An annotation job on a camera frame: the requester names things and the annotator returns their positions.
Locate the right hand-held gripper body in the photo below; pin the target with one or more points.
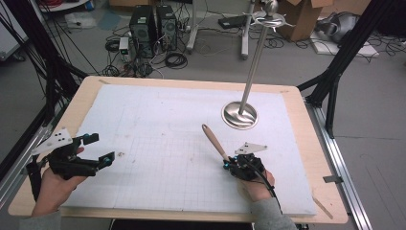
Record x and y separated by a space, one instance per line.
247 167

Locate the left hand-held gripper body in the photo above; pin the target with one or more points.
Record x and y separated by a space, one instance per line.
68 166

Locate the person's right hand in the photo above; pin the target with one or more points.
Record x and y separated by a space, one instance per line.
258 190

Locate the person's left hand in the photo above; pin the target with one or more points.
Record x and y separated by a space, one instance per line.
52 191

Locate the steel utensil hanging stand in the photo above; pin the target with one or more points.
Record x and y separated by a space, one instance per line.
239 119

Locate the white grid mat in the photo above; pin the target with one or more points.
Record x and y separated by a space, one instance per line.
159 143

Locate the thin wooden stick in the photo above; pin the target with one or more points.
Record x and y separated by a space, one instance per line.
322 207

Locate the small white box device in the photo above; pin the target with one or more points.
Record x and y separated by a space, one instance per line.
124 46

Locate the clear plastic bag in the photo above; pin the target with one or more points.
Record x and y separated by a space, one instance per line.
79 20

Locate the white stand leg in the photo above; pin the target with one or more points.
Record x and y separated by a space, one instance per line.
192 35
245 38

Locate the wide black computer tower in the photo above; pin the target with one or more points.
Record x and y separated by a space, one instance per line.
142 28

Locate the white cart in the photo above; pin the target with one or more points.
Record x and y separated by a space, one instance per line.
9 38

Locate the white round table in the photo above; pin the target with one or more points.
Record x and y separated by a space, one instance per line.
67 5

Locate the narrow black computer tower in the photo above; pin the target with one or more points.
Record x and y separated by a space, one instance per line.
166 27

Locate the flat black device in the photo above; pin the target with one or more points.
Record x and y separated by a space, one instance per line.
231 21

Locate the cardboard box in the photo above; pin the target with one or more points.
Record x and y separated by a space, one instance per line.
300 19

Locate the white flat board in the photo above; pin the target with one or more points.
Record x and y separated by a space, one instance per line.
357 50

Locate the grey bag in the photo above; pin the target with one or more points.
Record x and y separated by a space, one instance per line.
338 27

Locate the aluminium rail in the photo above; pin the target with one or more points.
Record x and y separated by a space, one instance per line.
357 204
19 164

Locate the small metal bracket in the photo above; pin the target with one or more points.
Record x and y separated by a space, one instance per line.
333 179

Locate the black frame struts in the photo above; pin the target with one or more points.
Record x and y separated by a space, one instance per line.
352 41
48 54

